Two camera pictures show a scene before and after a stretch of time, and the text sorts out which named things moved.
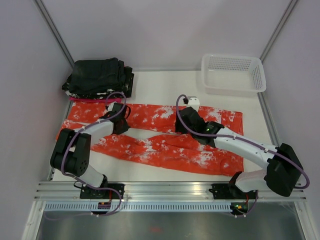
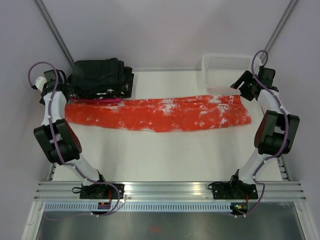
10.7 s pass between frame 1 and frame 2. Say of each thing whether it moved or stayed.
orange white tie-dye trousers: moved
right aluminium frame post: stayed
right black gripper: moved
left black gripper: moved
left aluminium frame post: stayed
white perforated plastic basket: stayed
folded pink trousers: stayed
